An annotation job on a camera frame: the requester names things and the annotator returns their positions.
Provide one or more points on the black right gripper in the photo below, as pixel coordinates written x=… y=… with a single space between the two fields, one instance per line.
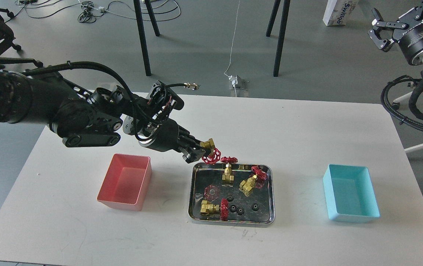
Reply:
x=408 y=33

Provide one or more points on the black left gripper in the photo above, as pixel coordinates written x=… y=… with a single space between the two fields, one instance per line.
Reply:
x=167 y=136

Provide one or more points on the brass valve red handle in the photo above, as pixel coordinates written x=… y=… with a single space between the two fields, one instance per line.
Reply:
x=211 y=155
x=207 y=208
x=227 y=176
x=256 y=179

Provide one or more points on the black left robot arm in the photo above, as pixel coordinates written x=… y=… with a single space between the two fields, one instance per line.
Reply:
x=92 y=119

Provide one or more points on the white cardboard box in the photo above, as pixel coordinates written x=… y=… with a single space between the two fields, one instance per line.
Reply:
x=337 y=12

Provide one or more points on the pink plastic box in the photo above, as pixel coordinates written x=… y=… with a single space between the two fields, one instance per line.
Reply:
x=126 y=182

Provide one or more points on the blue plastic box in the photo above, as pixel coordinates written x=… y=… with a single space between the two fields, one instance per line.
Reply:
x=349 y=194

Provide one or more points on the metal tray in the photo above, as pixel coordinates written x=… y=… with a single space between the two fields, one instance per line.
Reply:
x=206 y=184

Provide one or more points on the white power adapter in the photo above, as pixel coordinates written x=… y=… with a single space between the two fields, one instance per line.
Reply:
x=236 y=82

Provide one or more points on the brass valve upright red handle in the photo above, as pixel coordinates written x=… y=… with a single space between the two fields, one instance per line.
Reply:
x=227 y=176

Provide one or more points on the brass valve front red handle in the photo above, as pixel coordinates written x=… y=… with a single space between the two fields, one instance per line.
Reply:
x=207 y=208

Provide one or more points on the brass valve tilted red handle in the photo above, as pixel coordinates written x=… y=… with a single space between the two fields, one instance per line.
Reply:
x=256 y=179

